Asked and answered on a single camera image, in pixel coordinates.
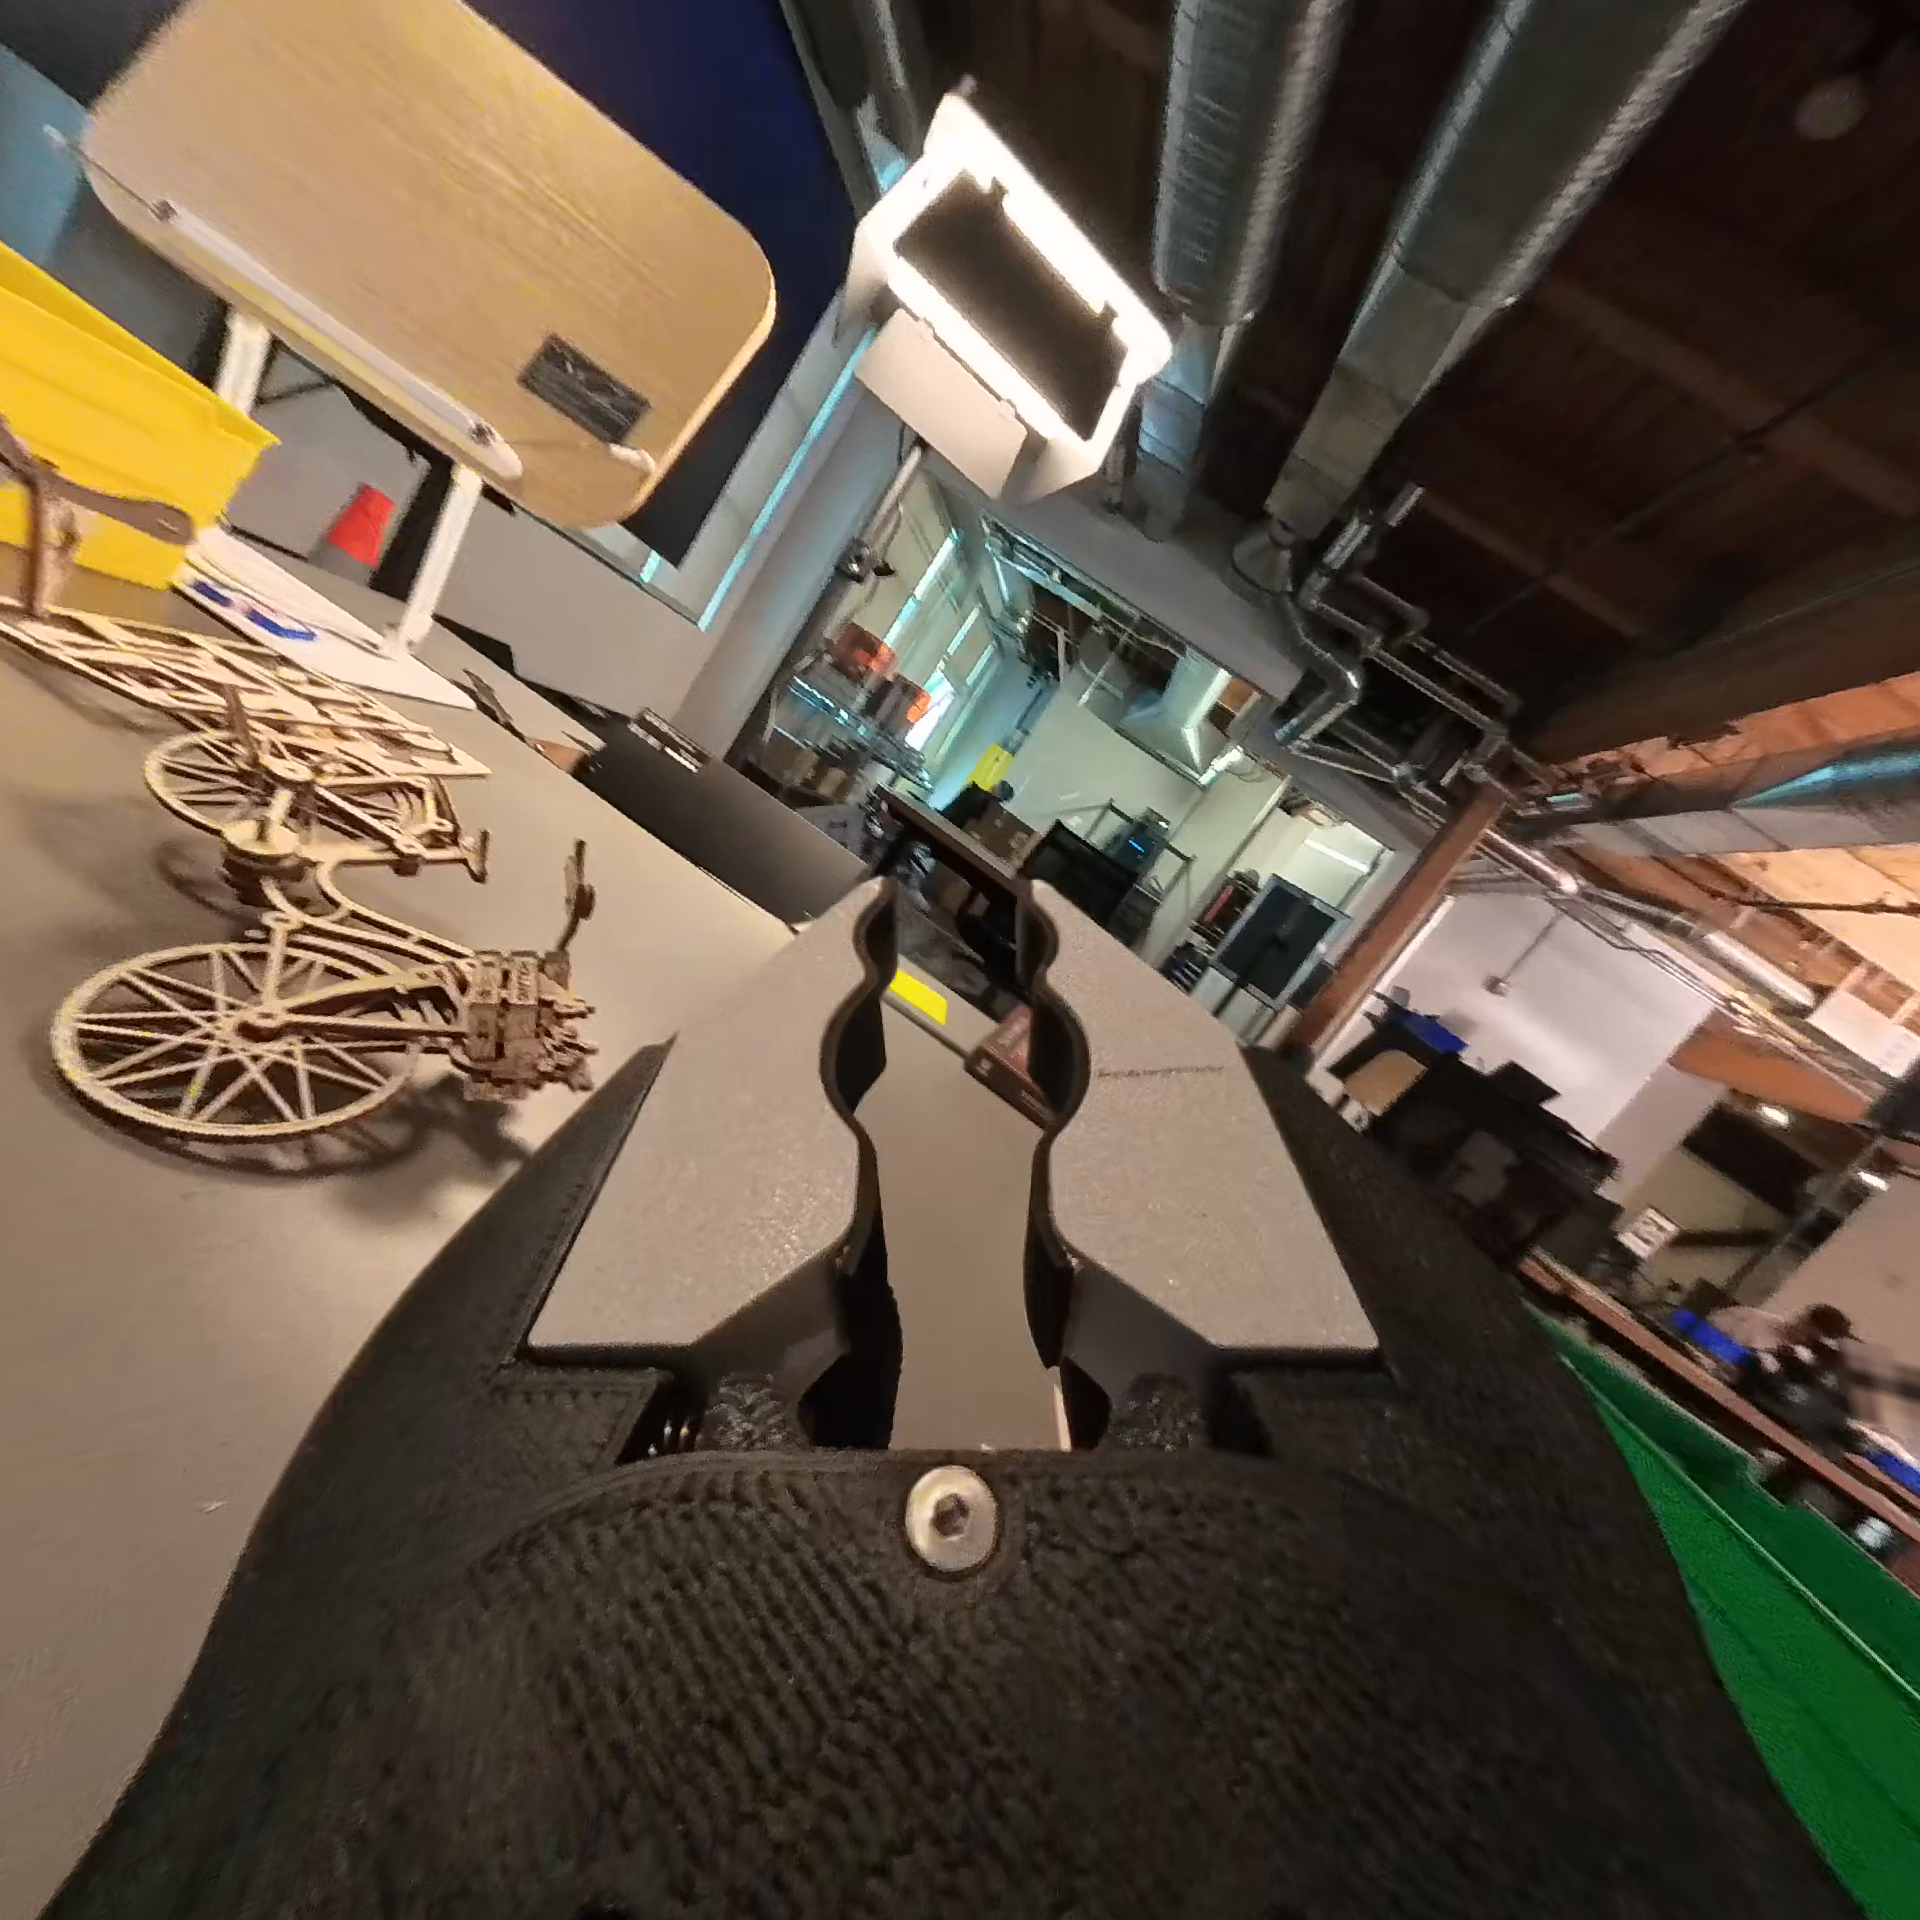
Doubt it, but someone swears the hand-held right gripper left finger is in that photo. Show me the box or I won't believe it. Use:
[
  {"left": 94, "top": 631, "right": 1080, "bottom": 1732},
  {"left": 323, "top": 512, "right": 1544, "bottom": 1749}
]
[{"left": 521, "top": 879, "right": 906, "bottom": 1449}]

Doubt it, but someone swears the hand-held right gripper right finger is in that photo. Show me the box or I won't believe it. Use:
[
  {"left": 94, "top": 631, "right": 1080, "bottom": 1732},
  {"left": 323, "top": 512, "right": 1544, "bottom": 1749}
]
[{"left": 1018, "top": 879, "right": 1381, "bottom": 1454}]

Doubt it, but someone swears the wooden bicycle model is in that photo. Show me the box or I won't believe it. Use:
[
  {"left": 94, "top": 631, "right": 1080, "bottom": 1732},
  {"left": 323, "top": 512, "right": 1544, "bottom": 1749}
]
[{"left": 50, "top": 720, "right": 599, "bottom": 1149}]

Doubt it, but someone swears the dark monitor screen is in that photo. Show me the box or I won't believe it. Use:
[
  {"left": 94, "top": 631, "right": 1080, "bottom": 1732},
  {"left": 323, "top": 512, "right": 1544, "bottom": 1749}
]
[{"left": 1207, "top": 876, "right": 1345, "bottom": 1008}]

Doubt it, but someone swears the black desk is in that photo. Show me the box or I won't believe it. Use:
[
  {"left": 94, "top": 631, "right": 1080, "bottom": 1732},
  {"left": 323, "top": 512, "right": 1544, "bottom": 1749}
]
[{"left": 1334, "top": 1036, "right": 1622, "bottom": 1260}]

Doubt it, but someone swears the brown wooden pillar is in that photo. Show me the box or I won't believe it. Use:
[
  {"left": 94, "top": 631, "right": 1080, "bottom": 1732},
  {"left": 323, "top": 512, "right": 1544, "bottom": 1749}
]
[{"left": 1289, "top": 780, "right": 1509, "bottom": 1053}]

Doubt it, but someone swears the black case with yellow label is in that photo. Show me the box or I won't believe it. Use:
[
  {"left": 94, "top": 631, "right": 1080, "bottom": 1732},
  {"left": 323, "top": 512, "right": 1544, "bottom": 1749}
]
[{"left": 878, "top": 804, "right": 1058, "bottom": 1126}]

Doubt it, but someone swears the metal pipe cluster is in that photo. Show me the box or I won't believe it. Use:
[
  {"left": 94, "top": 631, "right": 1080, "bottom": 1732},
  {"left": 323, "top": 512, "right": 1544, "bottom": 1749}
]
[{"left": 1230, "top": 481, "right": 1517, "bottom": 780}]

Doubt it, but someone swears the white paper sheet blue print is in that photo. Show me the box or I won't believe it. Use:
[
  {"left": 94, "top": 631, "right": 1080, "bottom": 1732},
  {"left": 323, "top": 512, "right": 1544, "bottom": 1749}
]
[{"left": 172, "top": 534, "right": 483, "bottom": 715}]

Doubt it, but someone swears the large green plastic bin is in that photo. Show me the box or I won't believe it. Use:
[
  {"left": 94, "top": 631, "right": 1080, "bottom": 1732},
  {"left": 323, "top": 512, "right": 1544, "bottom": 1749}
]
[{"left": 1530, "top": 1306, "right": 1920, "bottom": 1920}]

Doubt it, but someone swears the laser-cut wooden part sheet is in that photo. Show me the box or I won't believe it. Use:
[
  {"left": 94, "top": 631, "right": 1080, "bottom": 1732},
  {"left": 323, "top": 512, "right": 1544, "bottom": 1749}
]
[{"left": 0, "top": 600, "right": 494, "bottom": 780}]

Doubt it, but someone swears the white box light fixture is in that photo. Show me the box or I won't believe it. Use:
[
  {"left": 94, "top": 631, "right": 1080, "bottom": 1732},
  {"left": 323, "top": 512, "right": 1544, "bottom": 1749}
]
[{"left": 844, "top": 91, "right": 1176, "bottom": 503}]

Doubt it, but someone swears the dark brown wooden part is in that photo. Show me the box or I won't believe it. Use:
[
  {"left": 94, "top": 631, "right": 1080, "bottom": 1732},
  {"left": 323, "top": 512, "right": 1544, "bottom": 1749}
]
[{"left": 0, "top": 420, "right": 199, "bottom": 617}]

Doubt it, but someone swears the yellow plastic bin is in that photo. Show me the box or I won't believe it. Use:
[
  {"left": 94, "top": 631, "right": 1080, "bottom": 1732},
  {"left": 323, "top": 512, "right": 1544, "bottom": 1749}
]
[{"left": 0, "top": 240, "right": 281, "bottom": 588}]

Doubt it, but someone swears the tilted wooden desk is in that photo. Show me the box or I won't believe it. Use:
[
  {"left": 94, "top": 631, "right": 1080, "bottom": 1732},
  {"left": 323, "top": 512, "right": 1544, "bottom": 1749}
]
[{"left": 45, "top": 0, "right": 779, "bottom": 664}]

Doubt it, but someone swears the long silver ceiling duct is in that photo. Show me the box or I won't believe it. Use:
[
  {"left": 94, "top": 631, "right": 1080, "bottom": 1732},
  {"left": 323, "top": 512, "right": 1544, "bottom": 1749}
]
[{"left": 1497, "top": 742, "right": 1920, "bottom": 865}]

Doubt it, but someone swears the wide silver ceiling duct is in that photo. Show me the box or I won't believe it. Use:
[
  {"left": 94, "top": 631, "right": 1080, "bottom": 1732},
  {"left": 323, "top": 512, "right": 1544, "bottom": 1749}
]
[{"left": 1267, "top": 0, "right": 1751, "bottom": 541}]

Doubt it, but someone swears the ribbed silver ceiling duct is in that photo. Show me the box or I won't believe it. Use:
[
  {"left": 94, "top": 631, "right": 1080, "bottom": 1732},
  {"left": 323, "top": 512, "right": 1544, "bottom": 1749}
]
[{"left": 1133, "top": 0, "right": 1351, "bottom": 541}]

